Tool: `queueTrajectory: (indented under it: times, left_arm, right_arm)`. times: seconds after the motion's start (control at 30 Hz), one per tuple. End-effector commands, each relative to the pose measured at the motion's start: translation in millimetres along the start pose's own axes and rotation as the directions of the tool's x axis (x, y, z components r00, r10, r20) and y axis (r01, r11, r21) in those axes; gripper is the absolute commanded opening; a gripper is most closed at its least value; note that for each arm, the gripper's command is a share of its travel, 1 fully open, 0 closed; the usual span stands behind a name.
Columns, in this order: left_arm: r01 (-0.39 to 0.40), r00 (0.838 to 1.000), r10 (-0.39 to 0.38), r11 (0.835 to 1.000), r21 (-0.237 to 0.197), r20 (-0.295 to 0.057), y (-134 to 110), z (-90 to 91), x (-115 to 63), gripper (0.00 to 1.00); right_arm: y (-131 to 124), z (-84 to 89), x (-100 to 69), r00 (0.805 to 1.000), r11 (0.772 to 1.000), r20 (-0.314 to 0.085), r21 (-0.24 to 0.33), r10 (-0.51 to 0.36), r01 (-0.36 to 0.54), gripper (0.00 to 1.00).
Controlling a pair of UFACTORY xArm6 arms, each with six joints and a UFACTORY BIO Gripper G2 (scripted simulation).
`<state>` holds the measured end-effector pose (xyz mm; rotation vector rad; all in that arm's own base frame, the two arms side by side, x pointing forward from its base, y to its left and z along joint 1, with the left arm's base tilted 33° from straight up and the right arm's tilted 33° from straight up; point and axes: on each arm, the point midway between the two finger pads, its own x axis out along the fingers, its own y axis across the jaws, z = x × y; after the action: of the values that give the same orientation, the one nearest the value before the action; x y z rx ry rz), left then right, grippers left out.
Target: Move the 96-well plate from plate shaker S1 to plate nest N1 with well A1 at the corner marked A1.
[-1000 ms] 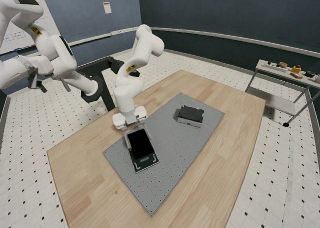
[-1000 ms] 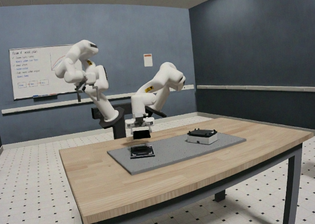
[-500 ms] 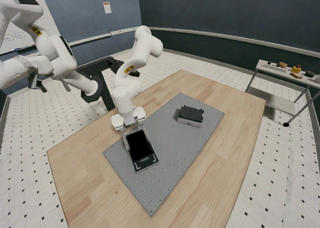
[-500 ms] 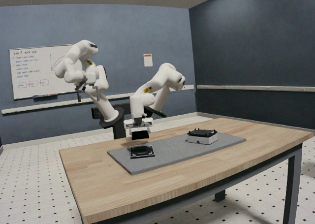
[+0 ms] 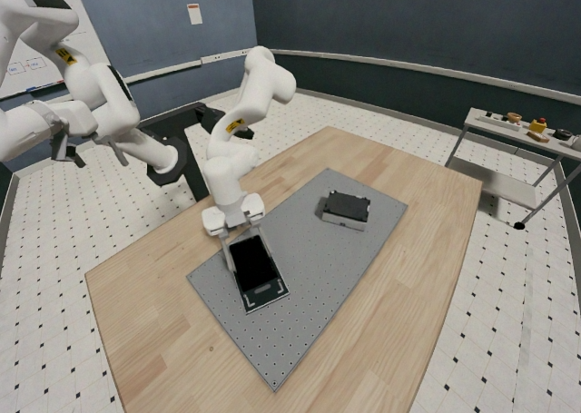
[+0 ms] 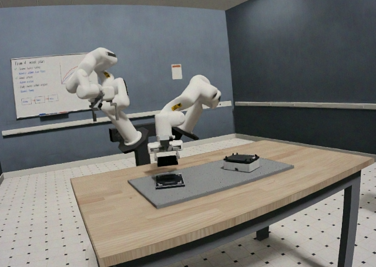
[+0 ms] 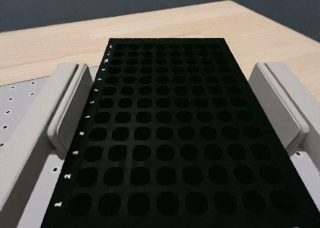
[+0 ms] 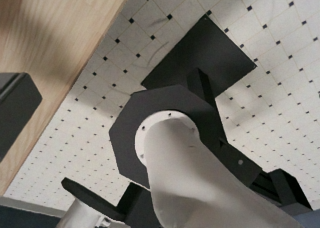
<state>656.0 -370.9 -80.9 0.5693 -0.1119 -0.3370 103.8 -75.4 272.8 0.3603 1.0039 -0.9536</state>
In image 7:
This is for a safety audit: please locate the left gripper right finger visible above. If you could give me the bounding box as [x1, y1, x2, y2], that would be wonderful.
[248, 62, 320, 173]

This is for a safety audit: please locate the black well plate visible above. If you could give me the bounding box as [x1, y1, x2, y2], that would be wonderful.
[40, 38, 320, 228]

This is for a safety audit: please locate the grey perforated base plate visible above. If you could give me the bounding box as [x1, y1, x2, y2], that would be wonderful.
[0, 65, 320, 228]

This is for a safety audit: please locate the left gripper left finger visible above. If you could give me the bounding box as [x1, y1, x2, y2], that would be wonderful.
[0, 63, 93, 228]

